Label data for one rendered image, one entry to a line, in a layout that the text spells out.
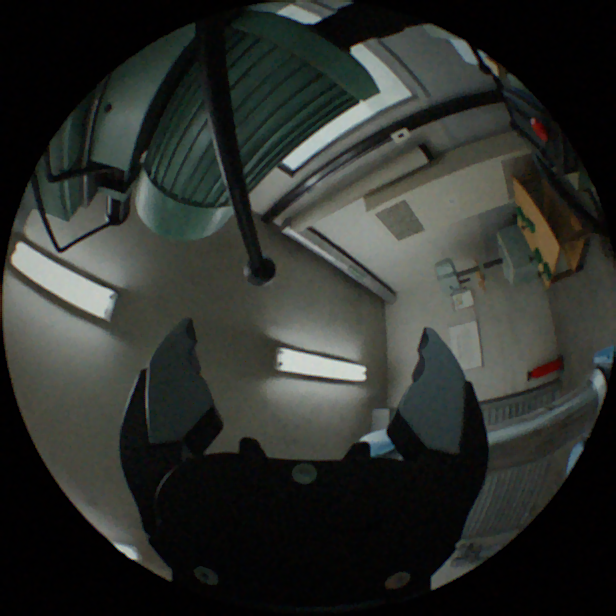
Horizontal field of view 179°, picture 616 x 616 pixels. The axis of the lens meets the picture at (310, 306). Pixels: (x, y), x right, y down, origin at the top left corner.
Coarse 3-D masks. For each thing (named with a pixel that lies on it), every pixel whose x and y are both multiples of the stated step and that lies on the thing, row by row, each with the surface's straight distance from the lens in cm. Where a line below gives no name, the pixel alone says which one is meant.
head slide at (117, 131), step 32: (288, 0) 32; (192, 32) 22; (128, 64) 25; (160, 64) 23; (128, 96) 25; (160, 96) 25; (96, 128) 30; (128, 128) 26; (96, 160) 32; (128, 160) 28
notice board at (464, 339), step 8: (472, 320) 312; (448, 328) 315; (456, 328) 312; (464, 328) 311; (472, 328) 309; (456, 336) 310; (464, 336) 308; (472, 336) 307; (456, 344) 308; (464, 344) 306; (472, 344) 305; (480, 344) 304; (456, 352) 306; (464, 352) 305; (472, 352) 304; (480, 352) 303; (464, 360) 303; (472, 360) 302; (480, 360) 302; (464, 368) 302; (472, 368) 301
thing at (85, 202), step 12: (96, 96) 28; (96, 108) 28; (84, 132) 31; (84, 144) 31; (84, 156) 32; (84, 180) 35; (96, 180) 39; (84, 192) 37; (96, 192) 41; (84, 204) 39
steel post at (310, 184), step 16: (464, 96) 185; (480, 96) 185; (496, 96) 195; (416, 112) 173; (432, 112) 170; (448, 112) 174; (384, 128) 170; (400, 128) 167; (416, 128) 170; (368, 144) 168; (336, 160) 173; (352, 160) 171; (320, 176) 181; (288, 192) 202; (304, 192) 190; (272, 208) 211
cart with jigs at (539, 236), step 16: (512, 176) 180; (528, 176) 187; (544, 192) 207; (528, 208) 175; (544, 208) 221; (560, 208) 186; (528, 224) 176; (544, 224) 156; (560, 224) 196; (576, 224) 174; (528, 240) 204; (544, 240) 166; (560, 240) 150; (576, 240) 160; (544, 256) 176; (576, 256) 189; (544, 272) 173; (576, 272) 206
